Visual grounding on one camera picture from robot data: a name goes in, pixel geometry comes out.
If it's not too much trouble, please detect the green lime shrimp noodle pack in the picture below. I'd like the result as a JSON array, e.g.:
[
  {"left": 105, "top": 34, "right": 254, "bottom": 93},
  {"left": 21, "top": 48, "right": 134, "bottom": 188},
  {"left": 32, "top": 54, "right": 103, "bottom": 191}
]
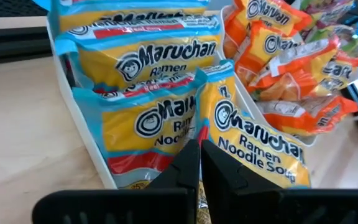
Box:
[
  {"left": 305, "top": 24, "right": 358, "bottom": 60},
  {"left": 300, "top": 0, "right": 357, "bottom": 30}
]

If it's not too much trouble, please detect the black aluminium table frame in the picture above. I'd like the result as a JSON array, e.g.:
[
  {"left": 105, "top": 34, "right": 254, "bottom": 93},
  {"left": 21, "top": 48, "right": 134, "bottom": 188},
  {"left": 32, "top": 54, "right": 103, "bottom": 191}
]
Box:
[{"left": 0, "top": 26, "right": 53, "bottom": 67}]

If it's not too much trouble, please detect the orange chicken Maruchan noodle pack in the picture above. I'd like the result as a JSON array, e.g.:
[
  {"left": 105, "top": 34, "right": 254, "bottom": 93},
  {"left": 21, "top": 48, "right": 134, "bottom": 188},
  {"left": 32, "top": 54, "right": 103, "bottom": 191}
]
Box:
[
  {"left": 232, "top": 0, "right": 313, "bottom": 37},
  {"left": 255, "top": 95, "right": 358, "bottom": 138},
  {"left": 224, "top": 20, "right": 306, "bottom": 94},
  {"left": 247, "top": 36, "right": 358, "bottom": 102}
]

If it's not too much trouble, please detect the black mat with striped edge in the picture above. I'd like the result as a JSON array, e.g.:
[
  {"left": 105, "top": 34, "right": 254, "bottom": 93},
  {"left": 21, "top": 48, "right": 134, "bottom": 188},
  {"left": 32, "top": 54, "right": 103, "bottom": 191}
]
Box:
[{"left": 0, "top": 0, "right": 48, "bottom": 18}]

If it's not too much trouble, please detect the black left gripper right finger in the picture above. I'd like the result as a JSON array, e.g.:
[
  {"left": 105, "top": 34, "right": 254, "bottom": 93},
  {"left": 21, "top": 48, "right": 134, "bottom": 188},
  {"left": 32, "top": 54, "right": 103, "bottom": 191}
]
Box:
[{"left": 200, "top": 139, "right": 358, "bottom": 224}]

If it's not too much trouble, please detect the white plastic bin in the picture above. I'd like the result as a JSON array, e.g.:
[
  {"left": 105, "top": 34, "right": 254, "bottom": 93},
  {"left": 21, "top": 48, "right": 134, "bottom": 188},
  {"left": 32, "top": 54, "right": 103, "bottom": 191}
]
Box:
[
  {"left": 219, "top": 4, "right": 319, "bottom": 147},
  {"left": 46, "top": 12, "right": 118, "bottom": 190}
]

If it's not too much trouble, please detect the blue beef Maruchan noodle pack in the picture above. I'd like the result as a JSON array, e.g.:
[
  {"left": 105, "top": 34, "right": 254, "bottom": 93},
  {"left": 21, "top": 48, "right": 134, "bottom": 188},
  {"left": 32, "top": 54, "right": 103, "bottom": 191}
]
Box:
[
  {"left": 54, "top": 14, "right": 224, "bottom": 91},
  {"left": 72, "top": 73, "right": 204, "bottom": 189},
  {"left": 195, "top": 59, "right": 311, "bottom": 224},
  {"left": 32, "top": 0, "right": 211, "bottom": 32}
]

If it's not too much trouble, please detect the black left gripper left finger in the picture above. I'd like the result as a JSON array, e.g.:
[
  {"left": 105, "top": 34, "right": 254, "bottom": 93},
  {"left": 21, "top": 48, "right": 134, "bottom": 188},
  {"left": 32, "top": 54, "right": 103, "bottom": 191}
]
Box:
[{"left": 31, "top": 139, "right": 201, "bottom": 224}]

